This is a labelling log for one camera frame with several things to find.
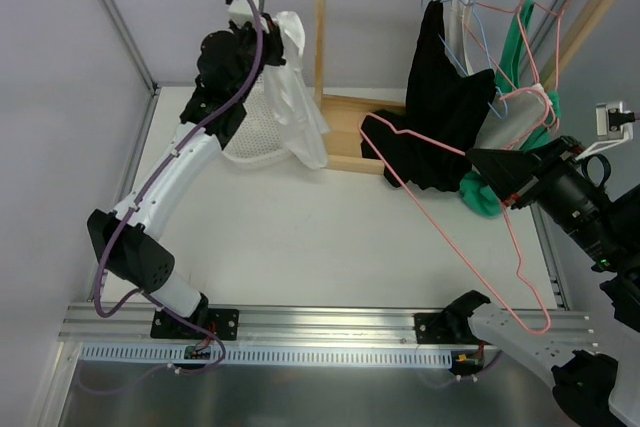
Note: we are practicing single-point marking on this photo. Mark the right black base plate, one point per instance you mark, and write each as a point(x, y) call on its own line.
point(443, 328)

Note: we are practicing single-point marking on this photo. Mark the white perforated plastic basket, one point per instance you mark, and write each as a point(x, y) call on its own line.
point(257, 142)

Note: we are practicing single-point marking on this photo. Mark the cream tank top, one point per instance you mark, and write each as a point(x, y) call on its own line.
point(457, 31)

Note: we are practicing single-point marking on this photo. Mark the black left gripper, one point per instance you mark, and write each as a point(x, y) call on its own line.
point(270, 47)

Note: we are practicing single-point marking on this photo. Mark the white tank top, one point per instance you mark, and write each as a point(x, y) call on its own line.
point(300, 124)

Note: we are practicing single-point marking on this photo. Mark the black tank top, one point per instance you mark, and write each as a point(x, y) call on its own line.
point(440, 104)

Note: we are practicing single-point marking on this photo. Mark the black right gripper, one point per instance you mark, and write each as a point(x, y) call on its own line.
point(526, 187)

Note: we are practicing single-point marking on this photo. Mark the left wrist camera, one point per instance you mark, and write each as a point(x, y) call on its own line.
point(241, 12)

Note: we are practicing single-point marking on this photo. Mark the aluminium mounting rail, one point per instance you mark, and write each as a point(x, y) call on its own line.
point(259, 325)

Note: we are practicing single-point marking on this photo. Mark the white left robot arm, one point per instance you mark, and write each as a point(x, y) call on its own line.
point(126, 238)

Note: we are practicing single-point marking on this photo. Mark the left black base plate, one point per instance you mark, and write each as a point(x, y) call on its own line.
point(222, 322)

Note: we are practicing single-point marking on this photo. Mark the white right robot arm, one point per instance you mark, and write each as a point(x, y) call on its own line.
point(593, 389)

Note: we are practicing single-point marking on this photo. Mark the green tank top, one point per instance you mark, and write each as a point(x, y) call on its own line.
point(523, 128)

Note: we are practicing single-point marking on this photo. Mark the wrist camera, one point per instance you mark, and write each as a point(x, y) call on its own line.
point(241, 12)
point(614, 126)

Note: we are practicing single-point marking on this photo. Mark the white slotted cable duct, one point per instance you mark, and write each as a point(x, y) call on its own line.
point(268, 355)

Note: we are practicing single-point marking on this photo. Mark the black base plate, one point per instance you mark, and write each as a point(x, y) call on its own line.
point(443, 328)
point(222, 322)

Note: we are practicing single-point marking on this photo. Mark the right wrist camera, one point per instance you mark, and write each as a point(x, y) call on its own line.
point(614, 126)

